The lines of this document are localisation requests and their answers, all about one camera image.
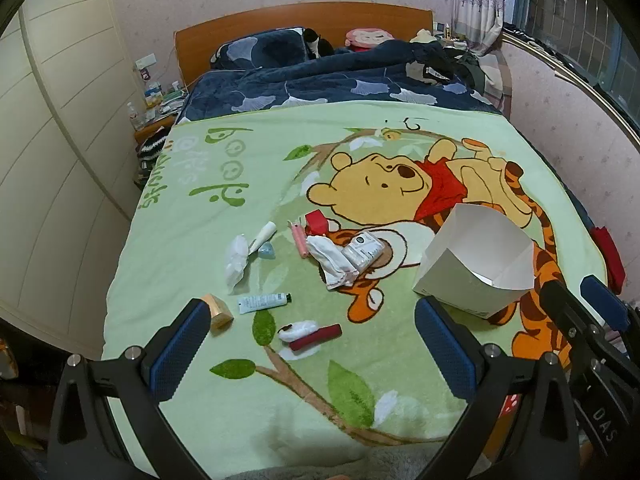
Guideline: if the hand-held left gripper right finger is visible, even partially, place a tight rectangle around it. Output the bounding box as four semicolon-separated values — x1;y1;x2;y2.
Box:
414;296;581;480

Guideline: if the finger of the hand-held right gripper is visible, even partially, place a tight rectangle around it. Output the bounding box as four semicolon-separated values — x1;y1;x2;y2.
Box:
539;280;608;361
580;274;632;333

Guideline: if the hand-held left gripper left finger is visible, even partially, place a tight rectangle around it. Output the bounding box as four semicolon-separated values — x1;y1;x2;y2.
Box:
47;297;213;480

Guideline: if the gold box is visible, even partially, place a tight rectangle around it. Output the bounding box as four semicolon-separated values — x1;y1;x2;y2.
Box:
201;294;234;332

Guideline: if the white paper box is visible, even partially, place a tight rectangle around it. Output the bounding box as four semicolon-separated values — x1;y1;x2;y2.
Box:
412;203;537;320

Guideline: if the white hand cream tube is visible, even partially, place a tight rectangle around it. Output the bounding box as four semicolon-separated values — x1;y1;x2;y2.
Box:
237;292;293;315

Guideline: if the crinkled white plastic packet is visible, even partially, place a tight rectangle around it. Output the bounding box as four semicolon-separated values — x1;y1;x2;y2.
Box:
224;234;249;293

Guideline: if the white squeeze tube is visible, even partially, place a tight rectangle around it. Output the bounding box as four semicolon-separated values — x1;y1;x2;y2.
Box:
248;221;277;252

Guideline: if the white fabric pouch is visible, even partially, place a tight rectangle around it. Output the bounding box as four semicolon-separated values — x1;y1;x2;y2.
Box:
306;235;358;291

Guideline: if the pink tube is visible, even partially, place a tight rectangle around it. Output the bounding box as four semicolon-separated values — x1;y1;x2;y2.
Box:
291;223;309;259

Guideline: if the red box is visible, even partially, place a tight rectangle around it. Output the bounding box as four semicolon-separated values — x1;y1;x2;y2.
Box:
304;210;328;236

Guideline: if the red cloth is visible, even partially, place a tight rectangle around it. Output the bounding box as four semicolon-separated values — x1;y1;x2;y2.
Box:
590;226;626;295

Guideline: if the green cartoon printed blanket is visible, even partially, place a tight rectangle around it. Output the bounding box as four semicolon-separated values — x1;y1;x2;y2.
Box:
102;105;608;471

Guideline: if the white cotton pad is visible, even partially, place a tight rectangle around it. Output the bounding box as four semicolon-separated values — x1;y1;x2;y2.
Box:
278;320;318;343

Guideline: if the dark red lipstick tube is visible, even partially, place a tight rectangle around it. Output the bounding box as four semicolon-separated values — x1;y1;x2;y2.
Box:
289;324;343;352

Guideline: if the wooden nightstand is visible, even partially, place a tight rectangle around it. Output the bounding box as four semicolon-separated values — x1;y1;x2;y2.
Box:
132;115;178;186

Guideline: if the cream wardrobe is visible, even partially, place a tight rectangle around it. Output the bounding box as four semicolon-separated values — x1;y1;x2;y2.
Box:
0;0;146;356

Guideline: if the pile of dark clothes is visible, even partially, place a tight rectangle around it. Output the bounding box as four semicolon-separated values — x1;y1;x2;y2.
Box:
410;35;501;91

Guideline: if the navy leaf print quilt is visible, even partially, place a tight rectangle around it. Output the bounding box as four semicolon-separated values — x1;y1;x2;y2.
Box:
176;40;506;123

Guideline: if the navy leaf print pillow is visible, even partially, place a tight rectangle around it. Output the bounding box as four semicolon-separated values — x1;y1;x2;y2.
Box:
210;27;311;70

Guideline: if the patterned curtain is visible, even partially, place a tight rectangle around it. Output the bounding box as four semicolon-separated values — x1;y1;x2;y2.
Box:
452;0;506;56

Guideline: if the pink plush toy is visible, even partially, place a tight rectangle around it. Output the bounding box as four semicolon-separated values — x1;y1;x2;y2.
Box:
345;28;396;51

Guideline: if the black and white plush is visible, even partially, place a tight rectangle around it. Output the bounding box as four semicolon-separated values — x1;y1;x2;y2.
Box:
302;27;335;58

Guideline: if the wooden headboard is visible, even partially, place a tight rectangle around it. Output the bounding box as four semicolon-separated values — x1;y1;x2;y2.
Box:
174;1;435;86

